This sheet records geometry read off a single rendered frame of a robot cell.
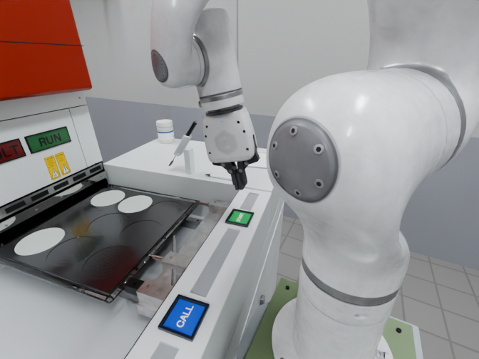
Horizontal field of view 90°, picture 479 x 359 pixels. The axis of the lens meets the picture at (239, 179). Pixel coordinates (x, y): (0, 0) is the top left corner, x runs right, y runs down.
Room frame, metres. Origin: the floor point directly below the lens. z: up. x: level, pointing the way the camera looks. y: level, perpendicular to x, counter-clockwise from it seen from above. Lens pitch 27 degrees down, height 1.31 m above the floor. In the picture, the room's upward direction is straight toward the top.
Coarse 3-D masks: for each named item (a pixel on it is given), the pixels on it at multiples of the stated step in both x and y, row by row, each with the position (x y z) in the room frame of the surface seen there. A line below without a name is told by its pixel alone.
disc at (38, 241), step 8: (40, 232) 0.49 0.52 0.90; (48, 232) 0.49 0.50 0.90; (56, 232) 0.49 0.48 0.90; (64, 232) 0.49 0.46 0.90; (24, 240) 0.46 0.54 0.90; (32, 240) 0.46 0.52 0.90; (40, 240) 0.46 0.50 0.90; (48, 240) 0.46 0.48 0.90; (56, 240) 0.46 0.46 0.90; (16, 248) 0.43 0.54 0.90; (24, 248) 0.43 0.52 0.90; (32, 248) 0.43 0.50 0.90; (40, 248) 0.43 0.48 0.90; (48, 248) 0.43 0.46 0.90
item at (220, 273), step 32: (256, 192) 0.59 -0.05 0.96; (224, 224) 0.45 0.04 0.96; (256, 224) 0.45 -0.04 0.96; (224, 256) 0.35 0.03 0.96; (256, 256) 0.44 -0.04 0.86; (192, 288) 0.28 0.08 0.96; (224, 288) 0.27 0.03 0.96; (160, 320) 0.22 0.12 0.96; (224, 320) 0.24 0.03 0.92; (160, 352) 0.18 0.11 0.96; (192, 352) 0.18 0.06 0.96; (224, 352) 0.24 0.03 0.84
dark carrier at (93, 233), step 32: (96, 192) 0.70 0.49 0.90; (128, 192) 0.70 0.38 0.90; (64, 224) 0.52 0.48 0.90; (96, 224) 0.52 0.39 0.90; (128, 224) 0.52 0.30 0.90; (160, 224) 0.52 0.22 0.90; (32, 256) 0.41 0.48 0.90; (64, 256) 0.41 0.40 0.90; (96, 256) 0.41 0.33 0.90; (128, 256) 0.41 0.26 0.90; (96, 288) 0.32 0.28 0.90
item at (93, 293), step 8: (0, 256) 0.40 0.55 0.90; (8, 264) 0.38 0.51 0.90; (16, 264) 0.38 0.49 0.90; (24, 272) 0.36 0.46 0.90; (32, 272) 0.36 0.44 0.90; (48, 280) 0.34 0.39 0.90; (56, 280) 0.34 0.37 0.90; (64, 280) 0.34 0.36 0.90; (72, 288) 0.32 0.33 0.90; (80, 288) 0.32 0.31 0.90; (88, 288) 0.32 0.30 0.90; (88, 296) 0.31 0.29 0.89; (96, 296) 0.30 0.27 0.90; (104, 296) 0.30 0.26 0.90
